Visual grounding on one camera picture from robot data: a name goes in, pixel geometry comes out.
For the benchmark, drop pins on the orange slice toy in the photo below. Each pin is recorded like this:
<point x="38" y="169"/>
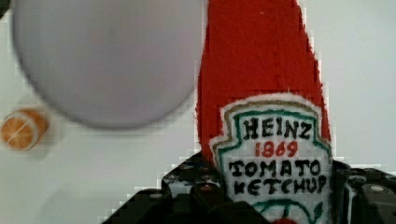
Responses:
<point x="23" y="129"/>

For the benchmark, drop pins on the grey round plate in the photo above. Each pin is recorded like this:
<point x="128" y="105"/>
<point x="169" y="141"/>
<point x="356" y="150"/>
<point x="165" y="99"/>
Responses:
<point x="111" y="64"/>

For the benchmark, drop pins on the red ketchup bottle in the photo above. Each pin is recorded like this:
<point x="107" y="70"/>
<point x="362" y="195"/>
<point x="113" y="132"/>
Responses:
<point x="262" y="121"/>

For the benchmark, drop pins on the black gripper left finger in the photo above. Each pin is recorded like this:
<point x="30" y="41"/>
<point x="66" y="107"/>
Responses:
<point x="192" y="193"/>

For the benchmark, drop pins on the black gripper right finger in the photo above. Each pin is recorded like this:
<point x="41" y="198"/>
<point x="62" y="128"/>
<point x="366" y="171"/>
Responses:
<point x="362" y="195"/>

